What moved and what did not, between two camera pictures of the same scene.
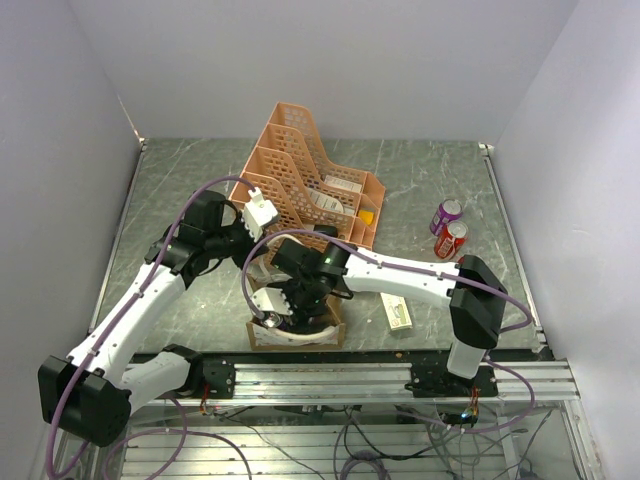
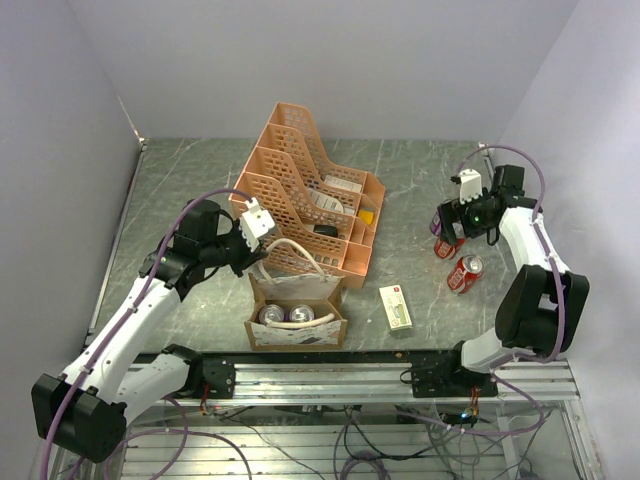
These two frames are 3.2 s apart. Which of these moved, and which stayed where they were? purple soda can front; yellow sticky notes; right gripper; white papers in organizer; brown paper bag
Moved: purple soda can front; right gripper
Stayed: white papers in organizer; brown paper bag; yellow sticky notes
